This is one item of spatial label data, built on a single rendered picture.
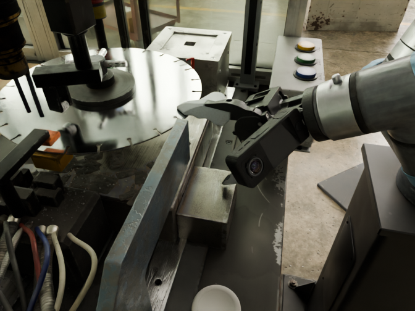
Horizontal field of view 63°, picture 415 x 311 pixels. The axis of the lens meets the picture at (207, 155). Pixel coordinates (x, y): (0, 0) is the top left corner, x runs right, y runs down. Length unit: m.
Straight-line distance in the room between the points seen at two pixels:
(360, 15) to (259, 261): 3.36
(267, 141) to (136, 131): 0.18
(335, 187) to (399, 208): 1.08
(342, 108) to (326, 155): 1.60
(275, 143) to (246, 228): 0.23
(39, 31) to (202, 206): 0.84
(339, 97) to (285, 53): 0.44
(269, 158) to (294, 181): 1.39
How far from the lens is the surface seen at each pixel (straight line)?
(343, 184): 1.82
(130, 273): 0.31
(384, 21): 3.86
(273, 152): 0.41
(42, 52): 1.24
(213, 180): 0.58
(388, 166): 0.81
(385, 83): 0.40
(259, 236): 0.60
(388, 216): 0.70
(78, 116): 0.53
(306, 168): 1.88
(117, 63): 0.56
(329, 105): 0.41
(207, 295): 0.52
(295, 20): 0.93
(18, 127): 0.55
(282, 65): 0.78
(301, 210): 1.66
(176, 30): 0.95
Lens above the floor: 1.23
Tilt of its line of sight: 41 degrees down
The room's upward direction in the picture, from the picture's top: straight up
